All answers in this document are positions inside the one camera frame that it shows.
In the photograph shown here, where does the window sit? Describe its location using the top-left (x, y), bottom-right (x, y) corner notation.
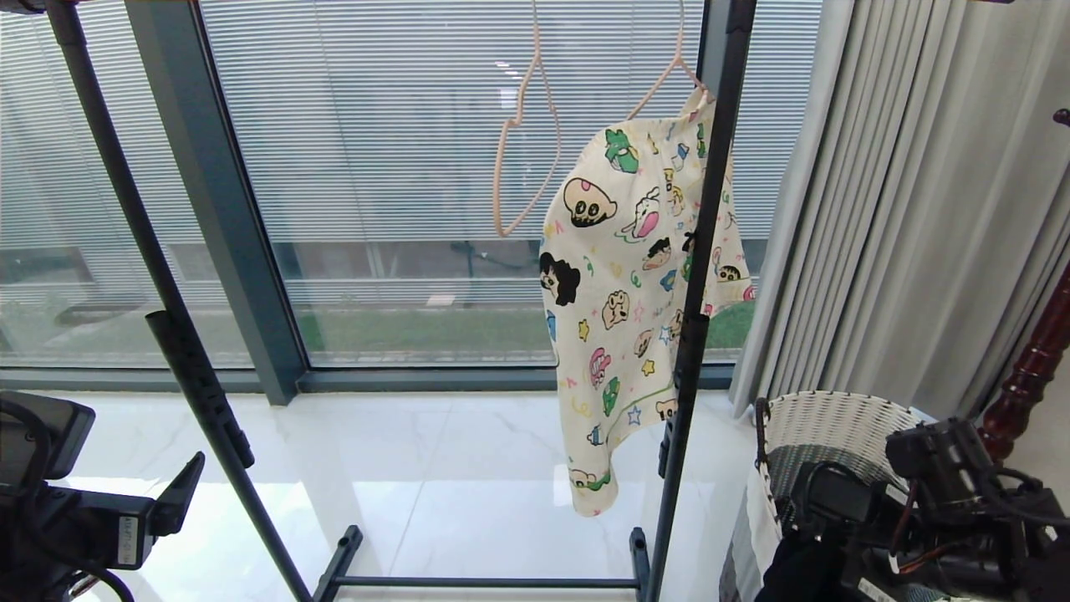
top-left (0, 0), bottom-right (824, 406)

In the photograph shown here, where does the dark wooden coat stand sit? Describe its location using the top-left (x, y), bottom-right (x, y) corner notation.
top-left (978, 109), bottom-right (1070, 461)

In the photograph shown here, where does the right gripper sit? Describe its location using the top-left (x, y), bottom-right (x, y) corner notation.
top-left (836, 527), bottom-right (914, 602)

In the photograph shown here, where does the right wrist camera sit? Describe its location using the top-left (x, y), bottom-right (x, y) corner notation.
top-left (786, 462), bottom-right (883, 532)

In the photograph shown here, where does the black clothes rack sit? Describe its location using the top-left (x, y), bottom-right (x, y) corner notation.
top-left (0, 0), bottom-right (1017, 602)

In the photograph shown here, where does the black garment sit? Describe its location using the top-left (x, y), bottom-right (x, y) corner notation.
top-left (757, 527), bottom-right (845, 602)

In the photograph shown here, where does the beige curtain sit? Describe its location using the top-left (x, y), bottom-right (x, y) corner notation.
top-left (730, 0), bottom-right (1070, 419)

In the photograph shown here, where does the pink clothes hanger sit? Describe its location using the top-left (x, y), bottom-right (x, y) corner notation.
top-left (627, 0), bottom-right (707, 122)
top-left (492, 0), bottom-right (563, 238)

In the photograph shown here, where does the white laundry basket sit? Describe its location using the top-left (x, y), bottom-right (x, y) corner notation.
top-left (719, 390), bottom-right (929, 602)

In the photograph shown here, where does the cream printed garment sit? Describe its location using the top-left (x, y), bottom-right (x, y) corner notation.
top-left (539, 88), bottom-right (757, 517)

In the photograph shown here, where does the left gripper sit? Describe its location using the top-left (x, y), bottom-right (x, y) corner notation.
top-left (0, 489), bottom-right (160, 602)

